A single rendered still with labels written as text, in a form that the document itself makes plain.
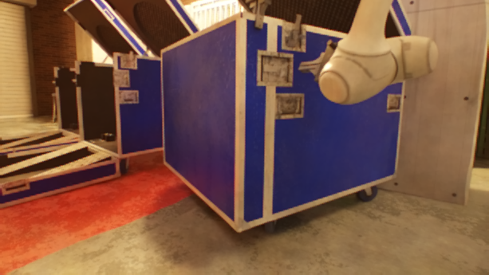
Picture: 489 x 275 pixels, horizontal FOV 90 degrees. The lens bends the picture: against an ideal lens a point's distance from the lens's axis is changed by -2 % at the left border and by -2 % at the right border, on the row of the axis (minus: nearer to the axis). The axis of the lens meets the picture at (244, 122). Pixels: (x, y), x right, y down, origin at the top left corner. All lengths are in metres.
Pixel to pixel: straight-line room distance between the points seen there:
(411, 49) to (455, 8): 1.41
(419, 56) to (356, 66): 0.17
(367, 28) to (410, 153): 1.56
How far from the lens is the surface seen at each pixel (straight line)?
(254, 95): 0.92
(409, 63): 0.66
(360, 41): 0.55
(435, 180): 2.08
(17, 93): 7.96
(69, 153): 2.67
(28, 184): 2.03
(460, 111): 2.01
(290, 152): 1.07
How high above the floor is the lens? 0.69
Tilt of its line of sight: 7 degrees down
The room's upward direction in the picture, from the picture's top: 1 degrees clockwise
